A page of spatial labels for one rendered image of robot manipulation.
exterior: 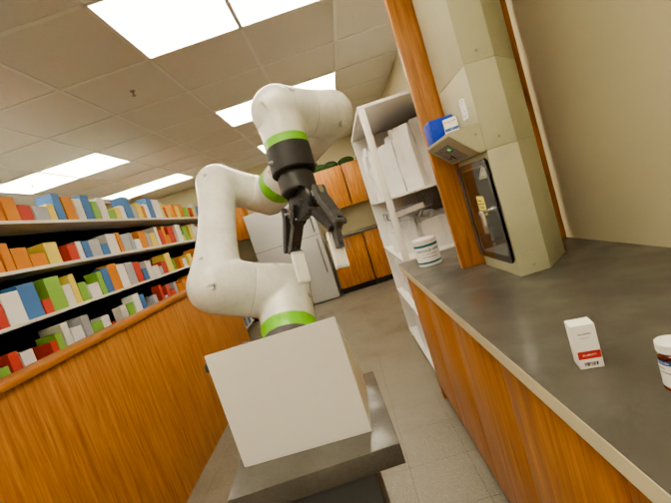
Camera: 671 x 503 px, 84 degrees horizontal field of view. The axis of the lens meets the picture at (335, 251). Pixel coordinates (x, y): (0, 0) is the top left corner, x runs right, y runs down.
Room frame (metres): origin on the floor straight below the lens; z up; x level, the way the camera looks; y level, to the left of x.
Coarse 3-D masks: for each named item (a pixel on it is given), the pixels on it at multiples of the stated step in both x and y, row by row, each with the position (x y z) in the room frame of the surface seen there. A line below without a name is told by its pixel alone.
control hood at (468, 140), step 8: (464, 128) 1.32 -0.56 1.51; (472, 128) 1.31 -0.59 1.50; (448, 136) 1.32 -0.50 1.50; (456, 136) 1.32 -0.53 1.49; (464, 136) 1.32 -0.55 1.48; (472, 136) 1.31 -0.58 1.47; (480, 136) 1.31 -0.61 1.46; (432, 144) 1.53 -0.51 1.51; (440, 144) 1.45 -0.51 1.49; (448, 144) 1.40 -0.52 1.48; (456, 144) 1.35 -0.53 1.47; (464, 144) 1.32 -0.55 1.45; (472, 144) 1.32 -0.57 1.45; (480, 144) 1.31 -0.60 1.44; (432, 152) 1.60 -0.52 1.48; (464, 152) 1.39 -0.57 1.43; (472, 152) 1.35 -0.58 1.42; (480, 152) 1.32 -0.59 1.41
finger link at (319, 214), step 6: (300, 204) 0.73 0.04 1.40; (306, 204) 0.73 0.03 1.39; (318, 204) 0.74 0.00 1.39; (306, 210) 0.72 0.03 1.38; (312, 210) 0.71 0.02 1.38; (318, 210) 0.72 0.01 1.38; (318, 216) 0.70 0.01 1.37; (324, 216) 0.70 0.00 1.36; (324, 222) 0.69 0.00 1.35; (330, 222) 0.68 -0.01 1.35; (330, 228) 0.67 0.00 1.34
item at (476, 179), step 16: (480, 160) 1.35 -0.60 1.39; (464, 176) 1.56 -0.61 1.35; (480, 176) 1.39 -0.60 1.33; (480, 192) 1.44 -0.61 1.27; (496, 208) 1.33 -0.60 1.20; (480, 224) 1.53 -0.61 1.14; (496, 224) 1.37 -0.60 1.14; (480, 240) 1.58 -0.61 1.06; (496, 240) 1.41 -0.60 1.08; (496, 256) 1.46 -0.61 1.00; (512, 256) 1.32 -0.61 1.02
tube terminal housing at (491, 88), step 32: (480, 64) 1.31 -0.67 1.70; (512, 64) 1.42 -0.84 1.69; (448, 96) 1.52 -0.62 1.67; (480, 96) 1.31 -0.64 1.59; (512, 96) 1.36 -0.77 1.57; (480, 128) 1.31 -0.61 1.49; (512, 128) 1.31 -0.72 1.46; (512, 160) 1.31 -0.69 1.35; (512, 192) 1.31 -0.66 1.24; (544, 192) 1.40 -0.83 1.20; (512, 224) 1.31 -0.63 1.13; (544, 224) 1.34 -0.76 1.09; (544, 256) 1.31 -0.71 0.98
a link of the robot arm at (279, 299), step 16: (272, 272) 0.86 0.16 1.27; (288, 272) 0.88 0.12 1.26; (256, 288) 0.82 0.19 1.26; (272, 288) 0.83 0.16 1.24; (288, 288) 0.84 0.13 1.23; (304, 288) 0.87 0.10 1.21; (256, 304) 0.82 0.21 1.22; (272, 304) 0.82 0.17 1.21; (288, 304) 0.81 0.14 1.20; (304, 304) 0.83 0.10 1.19; (272, 320) 0.80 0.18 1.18; (288, 320) 0.79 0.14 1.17; (304, 320) 0.80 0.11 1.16
